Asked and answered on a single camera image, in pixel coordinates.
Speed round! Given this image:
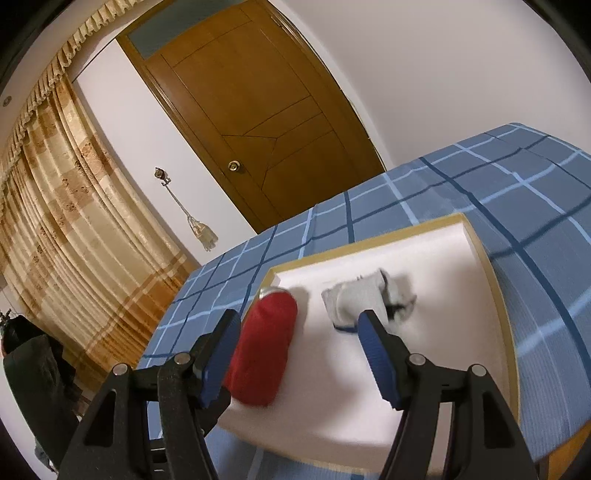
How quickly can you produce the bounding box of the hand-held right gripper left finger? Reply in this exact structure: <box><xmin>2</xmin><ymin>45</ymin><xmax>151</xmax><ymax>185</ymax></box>
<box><xmin>58</xmin><ymin>308</ymin><xmax>243</xmax><ymax>480</ymax></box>

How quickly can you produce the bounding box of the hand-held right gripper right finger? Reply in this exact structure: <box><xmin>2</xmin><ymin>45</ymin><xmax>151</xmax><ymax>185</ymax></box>
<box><xmin>356</xmin><ymin>310</ymin><xmax>536</xmax><ymax>480</ymax></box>

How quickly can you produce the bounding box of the red underwear with grey tag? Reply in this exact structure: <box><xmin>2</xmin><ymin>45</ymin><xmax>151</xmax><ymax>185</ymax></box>
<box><xmin>224</xmin><ymin>287</ymin><xmax>298</xmax><ymax>408</ymax></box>

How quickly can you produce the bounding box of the grey and white underwear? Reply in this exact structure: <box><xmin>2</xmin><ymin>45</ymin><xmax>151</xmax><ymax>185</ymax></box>
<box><xmin>321</xmin><ymin>268</ymin><xmax>417</xmax><ymax>333</ymax></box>

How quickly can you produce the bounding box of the white tray with gold rim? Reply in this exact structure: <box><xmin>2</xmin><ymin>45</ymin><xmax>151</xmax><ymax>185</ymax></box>
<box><xmin>217</xmin><ymin>213</ymin><xmax>522</xmax><ymax>472</ymax></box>

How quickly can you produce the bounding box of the curtain tieback tassel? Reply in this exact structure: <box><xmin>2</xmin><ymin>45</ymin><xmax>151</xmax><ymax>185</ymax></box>
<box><xmin>164</xmin><ymin>182</ymin><xmax>220</xmax><ymax>252</ymax></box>

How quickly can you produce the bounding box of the dark cloth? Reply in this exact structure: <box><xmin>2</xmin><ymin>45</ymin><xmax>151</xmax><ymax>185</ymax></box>
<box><xmin>0</xmin><ymin>314</ymin><xmax>93</xmax><ymax>472</ymax></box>

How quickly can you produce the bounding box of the gold patterned curtain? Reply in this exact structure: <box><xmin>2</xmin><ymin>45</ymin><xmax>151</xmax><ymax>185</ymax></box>
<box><xmin>0</xmin><ymin>0</ymin><xmax>199</xmax><ymax>398</ymax></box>

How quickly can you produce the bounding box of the blue plaid bed sheet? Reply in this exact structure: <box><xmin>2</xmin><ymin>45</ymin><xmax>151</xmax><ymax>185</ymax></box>
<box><xmin>136</xmin><ymin>122</ymin><xmax>591</xmax><ymax>480</ymax></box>

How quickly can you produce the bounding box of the brown wooden door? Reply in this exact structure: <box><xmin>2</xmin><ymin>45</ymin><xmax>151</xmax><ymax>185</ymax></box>
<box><xmin>115</xmin><ymin>0</ymin><xmax>386</xmax><ymax>232</ymax></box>

